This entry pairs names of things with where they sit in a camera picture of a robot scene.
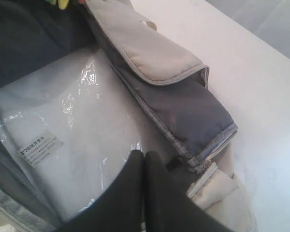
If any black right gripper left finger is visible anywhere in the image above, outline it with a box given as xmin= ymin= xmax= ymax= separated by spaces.
xmin=60 ymin=150 xmax=144 ymax=232

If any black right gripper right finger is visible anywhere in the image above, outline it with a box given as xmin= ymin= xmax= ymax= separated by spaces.
xmin=143 ymin=151 xmax=230 ymax=232

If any cream fabric duffel bag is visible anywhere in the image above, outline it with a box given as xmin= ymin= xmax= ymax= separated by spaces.
xmin=0 ymin=0 xmax=257 ymax=232

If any colourful key tag bunch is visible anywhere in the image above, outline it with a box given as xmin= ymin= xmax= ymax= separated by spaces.
xmin=45 ymin=0 xmax=86 ymax=10

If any clear plastic packaged white item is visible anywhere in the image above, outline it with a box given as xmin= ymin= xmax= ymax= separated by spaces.
xmin=0 ymin=48 xmax=143 ymax=219

